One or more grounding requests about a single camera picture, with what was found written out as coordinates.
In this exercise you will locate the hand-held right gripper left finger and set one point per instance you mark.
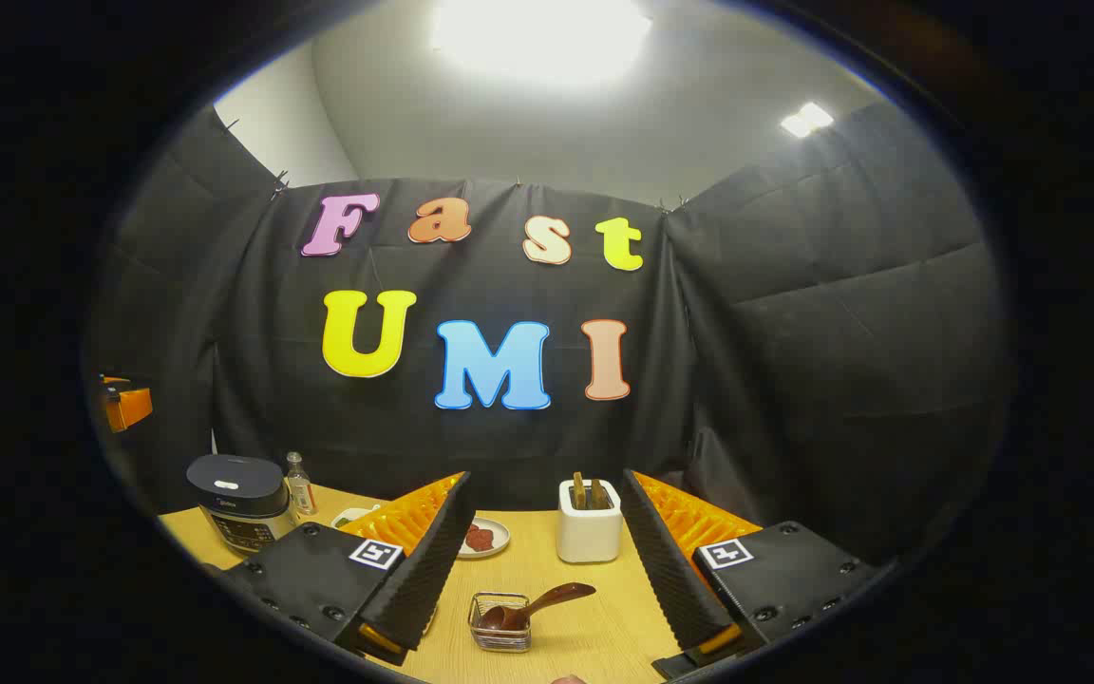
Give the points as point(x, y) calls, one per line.
point(424, 579)

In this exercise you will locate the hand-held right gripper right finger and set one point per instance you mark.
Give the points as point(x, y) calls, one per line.
point(666, 570)

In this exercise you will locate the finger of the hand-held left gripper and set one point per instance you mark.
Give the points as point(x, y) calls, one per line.
point(129, 407)

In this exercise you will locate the brown wooden spoon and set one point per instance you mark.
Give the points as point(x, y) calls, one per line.
point(556, 597)

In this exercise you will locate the silver black rice cooker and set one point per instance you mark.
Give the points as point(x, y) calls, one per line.
point(238, 494)

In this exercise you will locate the white square utensil holder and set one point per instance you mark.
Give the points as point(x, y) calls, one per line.
point(588, 537)

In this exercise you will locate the brown meat piece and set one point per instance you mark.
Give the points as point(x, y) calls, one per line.
point(473, 539)
point(488, 540)

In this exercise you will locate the white round plate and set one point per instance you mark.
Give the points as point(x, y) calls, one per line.
point(502, 546)

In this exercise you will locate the white divided bean dish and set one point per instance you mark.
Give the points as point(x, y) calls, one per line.
point(352, 518)

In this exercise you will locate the small clear glass bottle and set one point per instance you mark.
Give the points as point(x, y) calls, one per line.
point(300, 489)

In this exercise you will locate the black backdrop cloth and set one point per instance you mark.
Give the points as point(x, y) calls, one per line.
point(746, 380)

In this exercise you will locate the small ceiling light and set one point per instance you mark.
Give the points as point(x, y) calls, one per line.
point(807, 120)

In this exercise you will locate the large ceiling light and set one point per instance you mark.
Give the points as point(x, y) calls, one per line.
point(537, 38)

